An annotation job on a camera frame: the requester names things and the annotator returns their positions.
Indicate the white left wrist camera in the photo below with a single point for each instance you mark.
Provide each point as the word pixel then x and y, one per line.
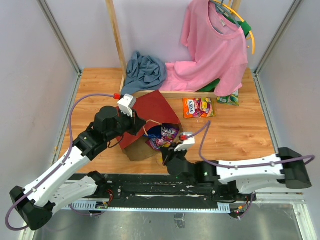
pixel 125 103

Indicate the purple Fox's candy bag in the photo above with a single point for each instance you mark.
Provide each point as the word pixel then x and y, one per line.
pixel 169 133

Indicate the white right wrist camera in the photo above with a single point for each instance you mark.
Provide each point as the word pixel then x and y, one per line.
pixel 187 140

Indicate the crumpled blue cloth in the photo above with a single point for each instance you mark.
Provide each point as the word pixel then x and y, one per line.
pixel 144 73

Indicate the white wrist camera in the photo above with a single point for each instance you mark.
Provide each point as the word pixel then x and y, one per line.
pixel 125 103
pixel 187 140

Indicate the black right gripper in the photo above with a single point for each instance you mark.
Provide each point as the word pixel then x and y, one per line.
pixel 168 152

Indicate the blue snack bag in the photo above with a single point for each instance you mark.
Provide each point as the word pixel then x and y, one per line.
pixel 155 132

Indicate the grey clothes hanger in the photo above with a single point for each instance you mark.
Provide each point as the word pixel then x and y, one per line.
pixel 221 19

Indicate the red brown paper bag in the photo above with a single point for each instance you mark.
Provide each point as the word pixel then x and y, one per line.
pixel 153 108

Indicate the orange Fox's candy bag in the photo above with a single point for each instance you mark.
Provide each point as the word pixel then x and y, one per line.
pixel 198 108

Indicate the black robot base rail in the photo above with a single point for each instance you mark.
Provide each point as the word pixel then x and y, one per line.
pixel 166 192

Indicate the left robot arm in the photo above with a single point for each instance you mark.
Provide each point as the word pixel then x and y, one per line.
pixel 37 202

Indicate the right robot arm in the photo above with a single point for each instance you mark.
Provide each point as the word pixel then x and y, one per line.
pixel 286 167

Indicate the yellow clothes hanger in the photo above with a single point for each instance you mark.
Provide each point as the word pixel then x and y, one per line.
pixel 246 27

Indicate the pink t-shirt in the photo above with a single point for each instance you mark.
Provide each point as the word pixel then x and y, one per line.
pixel 218 50

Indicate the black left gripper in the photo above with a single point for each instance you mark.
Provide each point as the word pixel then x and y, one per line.
pixel 137 123

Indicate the green snack bag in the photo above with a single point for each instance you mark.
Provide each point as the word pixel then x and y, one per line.
pixel 232 99

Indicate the wooden clothes rack frame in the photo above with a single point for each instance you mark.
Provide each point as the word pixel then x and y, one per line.
pixel 118 42

